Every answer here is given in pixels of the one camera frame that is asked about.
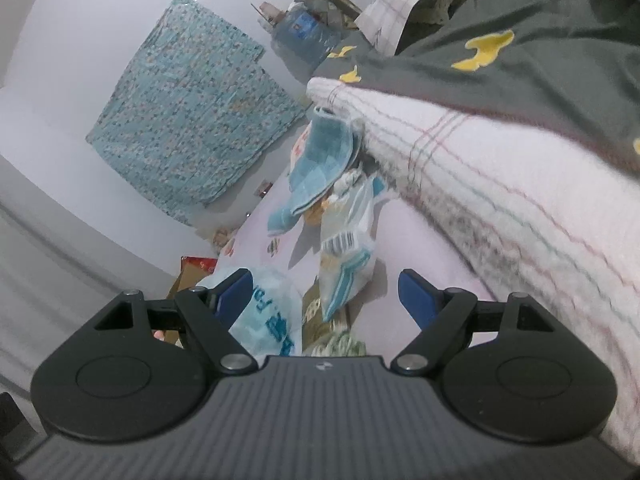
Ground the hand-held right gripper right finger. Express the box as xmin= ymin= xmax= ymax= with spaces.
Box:
xmin=390 ymin=268 xmax=556 ymax=376

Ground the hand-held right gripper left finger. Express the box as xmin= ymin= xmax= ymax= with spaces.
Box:
xmin=92 ymin=268 xmax=258 ymax=376

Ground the brown cardboard box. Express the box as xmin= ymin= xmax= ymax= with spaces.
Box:
xmin=167 ymin=270 xmax=217 ymax=346

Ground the clear plastic packet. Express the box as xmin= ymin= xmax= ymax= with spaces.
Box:
xmin=319 ymin=175 xmax=389 ymax=324

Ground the gold foil packet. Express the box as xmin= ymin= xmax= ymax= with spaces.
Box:
xmin=300 ymin=287 xmax=351 ymax=356

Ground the green floral scrunchie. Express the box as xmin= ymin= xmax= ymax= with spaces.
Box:
xmin=305 ymin=330 xmax=368 ymax=359

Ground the orange striped sock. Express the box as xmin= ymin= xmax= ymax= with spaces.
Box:
xmin=305 ymin=195 xmax=334 ymax=226

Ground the light blue checkered cloth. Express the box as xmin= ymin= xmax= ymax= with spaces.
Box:
xmin=267 ymin=105 xmax=364 ymax=236

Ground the blue printed plastic bag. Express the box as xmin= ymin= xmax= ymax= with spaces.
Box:
xmin=207 ymin=266 xmax=304 ymax=361

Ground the red snack bag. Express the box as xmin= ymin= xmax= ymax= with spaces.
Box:
xmin=181 ymin=256 xmax=218 ymax=275

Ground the beige paper bag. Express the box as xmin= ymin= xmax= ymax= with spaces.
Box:
xmin=214 ymin=227 xmax=237 ymax=257

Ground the pink wet wipes packet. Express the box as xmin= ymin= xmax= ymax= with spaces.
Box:
xmin=291 ymin=127 xmax=313 ymax=161

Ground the blue floral cloth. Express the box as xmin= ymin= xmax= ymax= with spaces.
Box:
xmin=85 ymin=0 xmax=307 ymax=226

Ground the large water jug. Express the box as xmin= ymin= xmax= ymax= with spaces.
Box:
xmin=270 ymin=2 xmax=351 ymax=69

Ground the small beige bottle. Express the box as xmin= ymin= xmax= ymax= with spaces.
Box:
xmin=252 ymin=1 xmax=282 ymax=25

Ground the grey blanket yellow print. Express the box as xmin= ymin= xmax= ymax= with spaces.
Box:
xmin=312 ymin=0 xmax=640 ymax=177

